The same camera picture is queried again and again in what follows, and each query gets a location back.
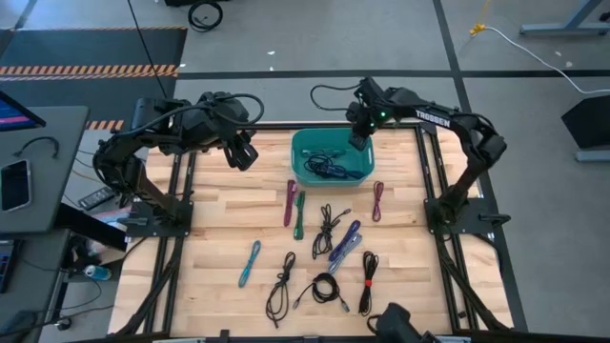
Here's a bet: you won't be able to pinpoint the black floor cable coil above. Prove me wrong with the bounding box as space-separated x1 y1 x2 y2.
187 0 225 33

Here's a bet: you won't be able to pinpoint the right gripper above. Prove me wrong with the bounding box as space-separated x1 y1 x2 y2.
349 77 397 151

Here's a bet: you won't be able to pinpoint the black power adapter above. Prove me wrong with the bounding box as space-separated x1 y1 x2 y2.
78 186 115 212

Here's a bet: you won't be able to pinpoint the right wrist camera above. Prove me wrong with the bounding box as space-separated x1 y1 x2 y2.
345 101 367 126

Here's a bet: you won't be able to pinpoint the green braided cable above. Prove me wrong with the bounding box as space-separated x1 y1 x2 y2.
293 191 307 241

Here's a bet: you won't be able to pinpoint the violet braided cable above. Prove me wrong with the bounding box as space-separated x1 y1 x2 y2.
327 219 362 262

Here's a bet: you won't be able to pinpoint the light blue braided cable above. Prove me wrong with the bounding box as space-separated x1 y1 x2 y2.
237 239 262 289

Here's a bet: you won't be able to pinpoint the blue drink can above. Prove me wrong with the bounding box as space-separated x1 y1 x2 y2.
83 264 113 282

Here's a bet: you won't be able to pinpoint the black smartphone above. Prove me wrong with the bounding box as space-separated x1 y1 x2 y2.
0 158 33 213

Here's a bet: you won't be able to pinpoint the magenta braided cable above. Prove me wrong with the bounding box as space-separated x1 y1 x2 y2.
283 178 298 227

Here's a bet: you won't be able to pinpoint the teal plastic bin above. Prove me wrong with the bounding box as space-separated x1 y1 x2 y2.
291 127 376 188

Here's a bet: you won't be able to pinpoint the maroon braided cable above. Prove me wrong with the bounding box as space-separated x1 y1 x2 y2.
372 180 385 223

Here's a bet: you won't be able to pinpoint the short black curved cable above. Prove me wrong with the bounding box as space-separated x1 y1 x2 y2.
12 135 61 160

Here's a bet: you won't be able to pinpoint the black box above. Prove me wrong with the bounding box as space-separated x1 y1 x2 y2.
560 93 610 150

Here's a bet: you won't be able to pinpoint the grey table leg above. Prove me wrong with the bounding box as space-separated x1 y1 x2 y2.
518 0 610 37

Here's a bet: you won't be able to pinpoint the grey side table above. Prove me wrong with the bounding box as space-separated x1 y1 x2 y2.
0 105 90 240

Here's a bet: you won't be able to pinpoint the grey braided cable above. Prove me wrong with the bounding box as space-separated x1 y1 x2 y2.
327 232 363 275

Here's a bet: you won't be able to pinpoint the monitor with purple screen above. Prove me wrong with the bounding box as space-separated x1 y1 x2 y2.
0 90 48 132

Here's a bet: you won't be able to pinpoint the black hazard-striped floor mat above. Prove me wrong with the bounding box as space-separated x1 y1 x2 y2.
0 26 189 131

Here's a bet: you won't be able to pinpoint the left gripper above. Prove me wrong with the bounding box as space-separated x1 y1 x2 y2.
183 94 260 172

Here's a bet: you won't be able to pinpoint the black cable grey plugs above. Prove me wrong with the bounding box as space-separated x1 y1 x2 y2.
292 272 352 314

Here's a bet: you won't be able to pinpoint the long black knotted cable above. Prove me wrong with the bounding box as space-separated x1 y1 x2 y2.
265 251 297 330

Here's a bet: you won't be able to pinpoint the black aluminium table frame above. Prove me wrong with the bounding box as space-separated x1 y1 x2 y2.
113 121 514 343

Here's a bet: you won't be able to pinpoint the black speckled braided cable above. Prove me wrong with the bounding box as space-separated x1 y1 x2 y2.
311 203 353 261

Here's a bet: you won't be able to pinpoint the dark grey lower desk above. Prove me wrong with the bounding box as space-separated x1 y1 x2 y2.
0 228 72 343

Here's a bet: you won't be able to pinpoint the black cable with red tie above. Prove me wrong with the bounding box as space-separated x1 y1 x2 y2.
357 251 380 318

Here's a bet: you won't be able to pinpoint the yellow plug and cord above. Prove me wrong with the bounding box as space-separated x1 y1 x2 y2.
469 0 493 37

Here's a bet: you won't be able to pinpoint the white floor cable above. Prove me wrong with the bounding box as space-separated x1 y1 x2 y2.
483 26 610 95

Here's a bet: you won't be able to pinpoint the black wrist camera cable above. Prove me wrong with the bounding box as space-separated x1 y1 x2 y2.
310 83 364 113

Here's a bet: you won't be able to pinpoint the thin black floor cable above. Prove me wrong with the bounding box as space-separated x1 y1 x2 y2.
126 0 168 101

